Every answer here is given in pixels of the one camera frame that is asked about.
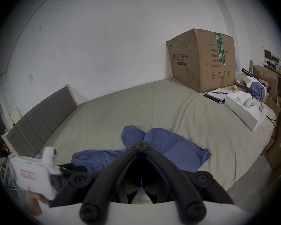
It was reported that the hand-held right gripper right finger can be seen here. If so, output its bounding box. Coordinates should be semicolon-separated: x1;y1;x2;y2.
142;142;235;225

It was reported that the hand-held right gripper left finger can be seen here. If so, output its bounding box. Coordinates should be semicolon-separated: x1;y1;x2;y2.
50;142;143;225

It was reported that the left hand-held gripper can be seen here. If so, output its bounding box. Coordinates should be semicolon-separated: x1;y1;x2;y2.
9;147;87;201

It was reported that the person's left hand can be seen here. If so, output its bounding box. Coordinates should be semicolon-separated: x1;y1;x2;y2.
23;192;51;217

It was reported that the blue shirt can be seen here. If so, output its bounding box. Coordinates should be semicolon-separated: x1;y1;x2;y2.
71;125;212;196

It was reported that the grey padded headboard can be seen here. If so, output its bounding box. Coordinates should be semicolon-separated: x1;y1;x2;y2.
2;83;89;159

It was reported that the bed with beige sheet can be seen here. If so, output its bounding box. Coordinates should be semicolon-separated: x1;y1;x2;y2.
39;77;278;197

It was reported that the open white cardboard box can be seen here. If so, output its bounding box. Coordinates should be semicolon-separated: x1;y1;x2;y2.
224;91;269;131

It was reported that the black clipboard with papers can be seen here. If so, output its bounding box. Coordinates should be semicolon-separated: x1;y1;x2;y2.
203;88;234;105

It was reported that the pile of brown cartons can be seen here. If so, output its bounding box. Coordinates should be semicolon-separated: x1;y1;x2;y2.
249;60;281;171

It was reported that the white hand controller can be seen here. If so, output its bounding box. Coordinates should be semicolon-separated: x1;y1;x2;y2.
236;97;257;109

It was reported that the bunched blue cloth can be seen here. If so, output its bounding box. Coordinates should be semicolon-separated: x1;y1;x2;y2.
249;82;266;102

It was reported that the large brown cardboard box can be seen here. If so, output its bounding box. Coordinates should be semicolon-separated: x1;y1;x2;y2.
166;28;236;93

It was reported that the black cable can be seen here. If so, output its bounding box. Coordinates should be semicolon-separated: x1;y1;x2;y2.
265;114;277;128

